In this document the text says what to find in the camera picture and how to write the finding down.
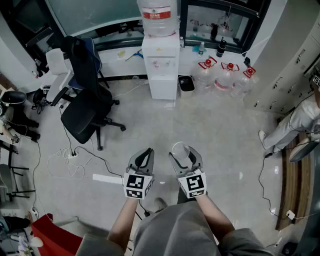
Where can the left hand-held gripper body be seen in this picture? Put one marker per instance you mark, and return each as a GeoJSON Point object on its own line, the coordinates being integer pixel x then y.
{"type": "Point", "coordinates": [137, 183]}

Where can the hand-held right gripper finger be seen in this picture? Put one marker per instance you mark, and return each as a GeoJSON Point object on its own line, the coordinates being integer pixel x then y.
{"type": "Point", "coordinates": [197, 160]}
{"type": "Point", "coordinates": [178, 168]}

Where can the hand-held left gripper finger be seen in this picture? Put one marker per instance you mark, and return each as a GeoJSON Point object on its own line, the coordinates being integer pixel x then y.
{"type": "Point", "coordinates": [133, 157]}
{"type": "Point", "coordinates": [150, 163]}

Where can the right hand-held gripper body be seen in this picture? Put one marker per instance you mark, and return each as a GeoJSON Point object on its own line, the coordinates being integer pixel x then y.
{"type": "Point", "coordinates": [193, 183]}

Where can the clear plastic cup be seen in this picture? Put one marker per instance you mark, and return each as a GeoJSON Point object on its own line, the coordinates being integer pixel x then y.
{"type": "Point", "coordinates": [180, 150]}

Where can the red hot water tap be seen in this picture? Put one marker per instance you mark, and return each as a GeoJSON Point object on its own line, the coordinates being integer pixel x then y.
{"type": "Point", "coordinates": [155, 63]}

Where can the teal cold water tap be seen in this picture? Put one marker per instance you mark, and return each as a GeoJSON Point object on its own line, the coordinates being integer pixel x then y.
{"type": "Point", "coordinates": [168, 63]}

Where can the person's left forearm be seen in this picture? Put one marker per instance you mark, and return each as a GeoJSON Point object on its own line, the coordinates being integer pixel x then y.
{"type": "Point", "coordinates": [122, 225]}

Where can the person's right forearm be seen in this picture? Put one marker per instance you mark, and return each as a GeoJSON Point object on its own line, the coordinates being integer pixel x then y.
{"type": "Point", "coordinates": [215, 217]}

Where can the white water dispenser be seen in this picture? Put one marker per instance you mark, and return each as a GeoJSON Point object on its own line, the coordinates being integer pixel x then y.
{"type": "Point", "coordinates": [162, 85]}

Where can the large clear water bottle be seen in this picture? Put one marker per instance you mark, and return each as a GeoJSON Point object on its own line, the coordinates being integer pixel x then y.
{"type": "Point", "coordinates": [157, 25]}

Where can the person's right shoe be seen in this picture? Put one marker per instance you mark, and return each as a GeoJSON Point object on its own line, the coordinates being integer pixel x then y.
{"type": "Point", "coordinates": [182, 196]}

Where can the white flat strip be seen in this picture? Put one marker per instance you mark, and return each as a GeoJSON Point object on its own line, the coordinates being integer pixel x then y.
{"type": "Point", "coordinates": [105, 178]}

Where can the person's gray clothing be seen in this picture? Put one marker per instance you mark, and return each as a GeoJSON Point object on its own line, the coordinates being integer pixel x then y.
{"type": "Point", "coordinates": [175, 232]}

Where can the white power strip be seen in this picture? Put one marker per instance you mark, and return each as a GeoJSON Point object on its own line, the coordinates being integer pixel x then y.
{"type": "Point", "coordinates": [73, 154]}

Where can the black office chair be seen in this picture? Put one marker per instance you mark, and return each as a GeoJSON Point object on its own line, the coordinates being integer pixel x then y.
{"type": "Point", "coordinates": [80, 120]}

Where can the clear jug with red cap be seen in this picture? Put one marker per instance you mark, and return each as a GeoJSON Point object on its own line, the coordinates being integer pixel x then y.
{"type": "Point", "coordinates": [203, 77]}
{"type": "Point", "coordinates": [225, 80]}
{"type": "Point", "coordinates": [243, 85]}

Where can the red chair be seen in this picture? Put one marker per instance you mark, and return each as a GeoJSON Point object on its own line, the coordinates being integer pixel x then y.
{"type": "Point", "coordinates": [55, 237]}

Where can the wooden platform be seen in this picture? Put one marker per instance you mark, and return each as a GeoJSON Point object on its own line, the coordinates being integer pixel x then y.
{"type": "Point", "coordinates": [292, 187]}

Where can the white charger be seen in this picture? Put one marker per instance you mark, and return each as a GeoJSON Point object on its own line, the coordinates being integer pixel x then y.
{"type": "Point", "coordinates": [290, 215]}

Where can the yellow sponge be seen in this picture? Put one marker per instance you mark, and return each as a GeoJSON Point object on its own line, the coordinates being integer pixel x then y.
{"type": "Point", "coordinates": [121, 54]}

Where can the blue window squeegee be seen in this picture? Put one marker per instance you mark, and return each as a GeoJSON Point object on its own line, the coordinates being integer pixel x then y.
{"type": "Point", "coordinates": [137, 53]}

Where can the blue office chair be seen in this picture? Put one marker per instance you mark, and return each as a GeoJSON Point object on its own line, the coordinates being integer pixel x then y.
{"type": "Point", "coordinates": [96, 60]}

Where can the clear plastic drink bottle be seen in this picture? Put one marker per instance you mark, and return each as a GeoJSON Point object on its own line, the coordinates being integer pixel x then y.
{"type": "Point", "coordinates": [201, 51]}

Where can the pale locker cabinet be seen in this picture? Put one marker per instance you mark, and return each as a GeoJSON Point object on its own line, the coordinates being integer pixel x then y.
{"type": "Point", "coordinates": [282, 82]}

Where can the small white bottle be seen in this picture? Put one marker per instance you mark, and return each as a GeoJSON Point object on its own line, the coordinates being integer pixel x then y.
{"type": "Point", "coordinates": [181, 44]}

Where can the white office chair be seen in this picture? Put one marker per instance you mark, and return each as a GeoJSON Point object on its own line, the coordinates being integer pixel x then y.
{"type": "Point", "coordinates": [56, 62]}

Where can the black slim bottle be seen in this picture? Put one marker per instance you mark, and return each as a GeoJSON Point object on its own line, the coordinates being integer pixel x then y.
{"type": "Point", "coordinates": [214, 32]}

